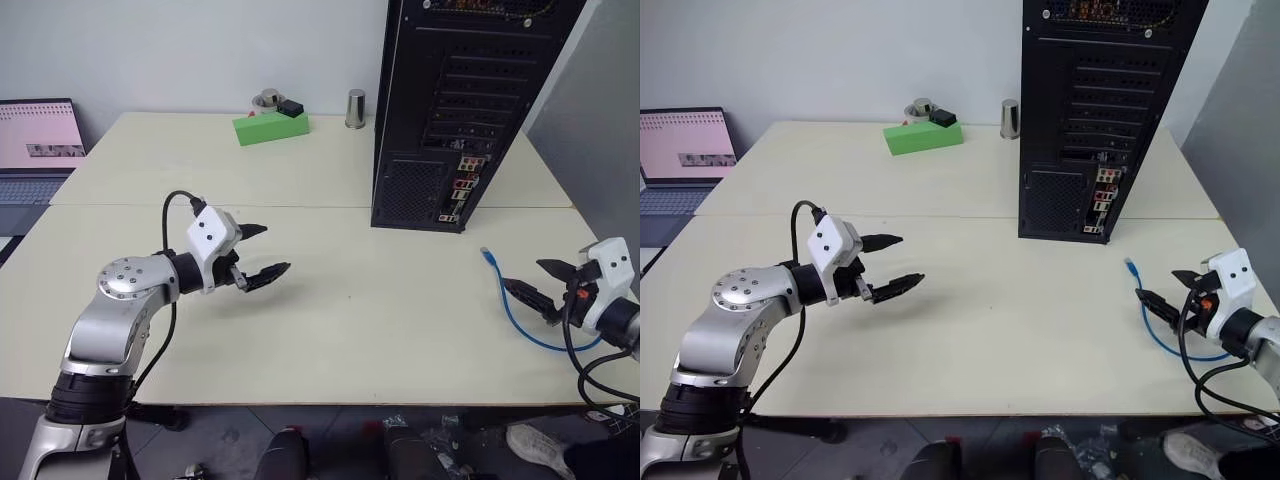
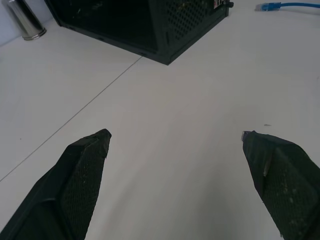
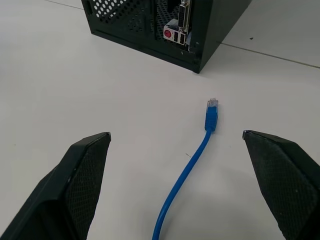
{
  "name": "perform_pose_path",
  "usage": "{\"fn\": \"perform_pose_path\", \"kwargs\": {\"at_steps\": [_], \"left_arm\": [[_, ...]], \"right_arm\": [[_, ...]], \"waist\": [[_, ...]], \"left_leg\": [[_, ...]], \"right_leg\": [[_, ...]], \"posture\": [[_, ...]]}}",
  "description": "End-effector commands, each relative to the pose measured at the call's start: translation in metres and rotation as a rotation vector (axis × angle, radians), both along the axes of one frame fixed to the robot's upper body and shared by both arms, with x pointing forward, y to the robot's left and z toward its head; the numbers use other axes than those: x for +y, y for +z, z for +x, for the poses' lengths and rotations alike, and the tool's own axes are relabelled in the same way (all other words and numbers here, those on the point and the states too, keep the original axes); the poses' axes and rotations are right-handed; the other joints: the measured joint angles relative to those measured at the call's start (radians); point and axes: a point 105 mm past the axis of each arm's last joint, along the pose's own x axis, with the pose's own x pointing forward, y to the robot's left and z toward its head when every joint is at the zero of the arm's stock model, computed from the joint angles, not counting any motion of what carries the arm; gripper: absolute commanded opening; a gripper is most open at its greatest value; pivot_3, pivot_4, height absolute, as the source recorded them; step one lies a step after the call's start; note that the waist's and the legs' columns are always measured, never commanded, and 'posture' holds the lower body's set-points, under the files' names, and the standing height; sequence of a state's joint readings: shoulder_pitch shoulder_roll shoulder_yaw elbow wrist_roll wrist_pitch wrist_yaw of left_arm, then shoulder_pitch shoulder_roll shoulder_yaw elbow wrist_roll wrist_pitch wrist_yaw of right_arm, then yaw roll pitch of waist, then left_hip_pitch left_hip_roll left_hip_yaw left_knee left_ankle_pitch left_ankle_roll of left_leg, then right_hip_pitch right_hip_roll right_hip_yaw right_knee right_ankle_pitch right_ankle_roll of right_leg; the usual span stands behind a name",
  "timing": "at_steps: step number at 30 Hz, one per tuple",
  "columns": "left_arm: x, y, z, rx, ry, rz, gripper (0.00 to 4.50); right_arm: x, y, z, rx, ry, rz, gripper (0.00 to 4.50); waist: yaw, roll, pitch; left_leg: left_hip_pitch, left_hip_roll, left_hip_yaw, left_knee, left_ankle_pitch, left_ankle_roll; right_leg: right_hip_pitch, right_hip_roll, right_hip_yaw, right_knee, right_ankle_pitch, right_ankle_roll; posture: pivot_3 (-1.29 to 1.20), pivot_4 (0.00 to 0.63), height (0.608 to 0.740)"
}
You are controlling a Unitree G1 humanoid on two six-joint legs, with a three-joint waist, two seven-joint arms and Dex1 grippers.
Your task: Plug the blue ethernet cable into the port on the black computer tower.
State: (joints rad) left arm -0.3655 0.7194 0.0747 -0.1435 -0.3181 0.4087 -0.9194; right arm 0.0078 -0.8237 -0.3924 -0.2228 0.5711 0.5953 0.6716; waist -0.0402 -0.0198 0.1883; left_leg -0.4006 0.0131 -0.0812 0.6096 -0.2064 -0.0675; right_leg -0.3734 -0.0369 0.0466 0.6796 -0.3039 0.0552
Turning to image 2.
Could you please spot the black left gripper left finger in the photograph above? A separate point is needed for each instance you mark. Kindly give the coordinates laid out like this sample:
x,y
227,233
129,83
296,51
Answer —
x,y
62,190

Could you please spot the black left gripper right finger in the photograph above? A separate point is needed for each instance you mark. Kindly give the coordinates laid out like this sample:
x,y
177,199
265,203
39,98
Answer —
x,y
287,180

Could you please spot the shiny steel cylinder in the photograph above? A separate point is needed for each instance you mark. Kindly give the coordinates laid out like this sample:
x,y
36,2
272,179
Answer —
x,y
23,21

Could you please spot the black perforated computer case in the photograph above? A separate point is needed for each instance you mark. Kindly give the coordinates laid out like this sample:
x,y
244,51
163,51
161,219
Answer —
x,y
140,25

